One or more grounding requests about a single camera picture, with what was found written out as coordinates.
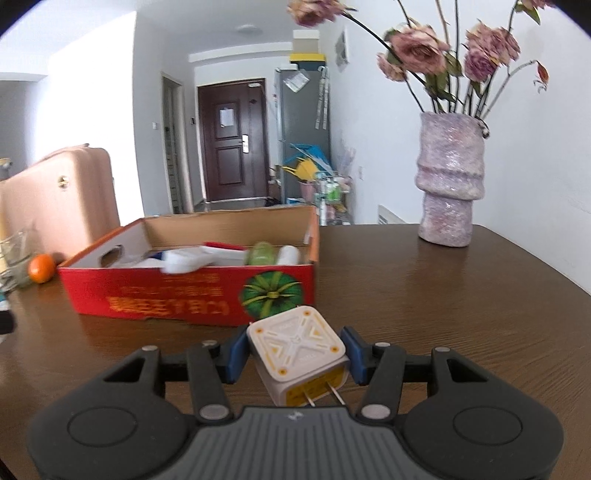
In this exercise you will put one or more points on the yellow box on refrigerator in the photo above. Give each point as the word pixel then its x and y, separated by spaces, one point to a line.
pixel 306 57

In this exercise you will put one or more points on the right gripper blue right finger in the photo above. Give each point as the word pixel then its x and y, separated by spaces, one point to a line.
pixel 362 362

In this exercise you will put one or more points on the white tape roll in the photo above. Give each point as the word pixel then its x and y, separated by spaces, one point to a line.
pixel 288 255

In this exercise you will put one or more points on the purple textured vase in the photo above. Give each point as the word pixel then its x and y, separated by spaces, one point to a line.
pixel 451 172

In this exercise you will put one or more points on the red cardboard box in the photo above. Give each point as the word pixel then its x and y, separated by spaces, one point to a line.
pixel 213 295

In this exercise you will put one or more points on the clear glass cup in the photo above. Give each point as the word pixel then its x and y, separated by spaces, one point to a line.
pixel 17 251

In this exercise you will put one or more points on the orange fruit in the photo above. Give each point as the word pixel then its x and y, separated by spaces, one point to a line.
pixel 41 268

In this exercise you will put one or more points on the grey refrigerator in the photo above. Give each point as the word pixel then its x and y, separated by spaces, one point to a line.
pixel 302 117

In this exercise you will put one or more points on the white spray bottle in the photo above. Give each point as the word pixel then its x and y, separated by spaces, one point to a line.
pixel 185 260

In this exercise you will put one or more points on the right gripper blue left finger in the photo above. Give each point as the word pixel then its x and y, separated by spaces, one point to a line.
pixel 235 354

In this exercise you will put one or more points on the metal wire shelf rack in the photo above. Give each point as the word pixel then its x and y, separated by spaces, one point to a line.
pixel 331 199

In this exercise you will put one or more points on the dried pink roses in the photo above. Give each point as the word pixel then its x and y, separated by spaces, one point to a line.
pixel 464 74

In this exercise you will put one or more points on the white cube plug adapter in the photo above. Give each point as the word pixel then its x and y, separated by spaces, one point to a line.
pixel 299 357

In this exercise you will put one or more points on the red white lint brush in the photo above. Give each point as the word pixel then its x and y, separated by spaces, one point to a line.
pixel 226 254

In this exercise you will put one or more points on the dark brown door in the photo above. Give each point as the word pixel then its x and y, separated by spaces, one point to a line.
pixel 233 138

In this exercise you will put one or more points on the pink suitcase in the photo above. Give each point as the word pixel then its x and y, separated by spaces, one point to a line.
pixel 67 198

